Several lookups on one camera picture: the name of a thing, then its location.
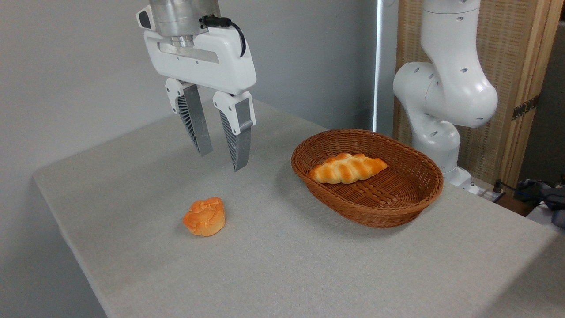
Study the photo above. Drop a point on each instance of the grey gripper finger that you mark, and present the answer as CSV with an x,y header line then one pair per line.
x,y
240,141
196,123

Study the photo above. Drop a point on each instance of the white side table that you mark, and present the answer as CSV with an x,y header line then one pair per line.
x,y
545,218

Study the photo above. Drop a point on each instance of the black power plug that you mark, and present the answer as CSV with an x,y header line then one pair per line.
x,y
498,189

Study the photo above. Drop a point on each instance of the brown oval wicker basket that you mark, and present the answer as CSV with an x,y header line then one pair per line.
x,y
397,203

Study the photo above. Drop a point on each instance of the long braided bread loaf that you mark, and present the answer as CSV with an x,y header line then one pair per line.
x,y
346,168

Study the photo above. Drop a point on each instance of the round orange bread bun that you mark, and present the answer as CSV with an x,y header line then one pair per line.
x,y
205,217

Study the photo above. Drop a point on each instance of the brown wooden block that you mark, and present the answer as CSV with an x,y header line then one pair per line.
x,y
516,206

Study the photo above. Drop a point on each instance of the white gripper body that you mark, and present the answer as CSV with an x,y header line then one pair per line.
x,y
207,62

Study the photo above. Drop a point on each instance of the wooden woven folding screen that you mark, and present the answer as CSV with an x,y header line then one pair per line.
x,y
512,53

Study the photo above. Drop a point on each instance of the dark metal screen hinge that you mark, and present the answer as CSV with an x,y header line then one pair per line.
x,y
525,107

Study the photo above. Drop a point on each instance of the dark grey bag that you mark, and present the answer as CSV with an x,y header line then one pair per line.
x,y
547,198

